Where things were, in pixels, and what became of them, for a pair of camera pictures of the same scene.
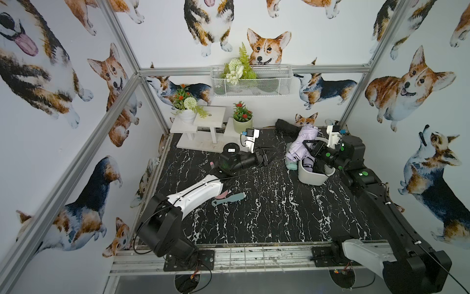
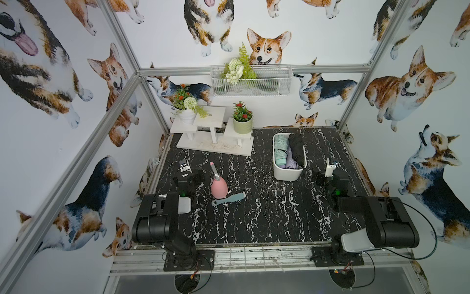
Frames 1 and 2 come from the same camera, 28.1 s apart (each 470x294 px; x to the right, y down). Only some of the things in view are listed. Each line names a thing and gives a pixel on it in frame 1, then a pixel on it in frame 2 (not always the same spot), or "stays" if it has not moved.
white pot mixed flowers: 185,106 stays
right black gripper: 318,150 to 320,180
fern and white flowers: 238,68 stays
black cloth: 289,130 to 296,142
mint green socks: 292,166 to 281,145
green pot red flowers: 242,117 stays
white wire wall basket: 272,80 stays
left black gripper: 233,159 to 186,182
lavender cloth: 298,150 to 291,162
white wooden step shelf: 209,132 stays
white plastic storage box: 313,178 to 286,174
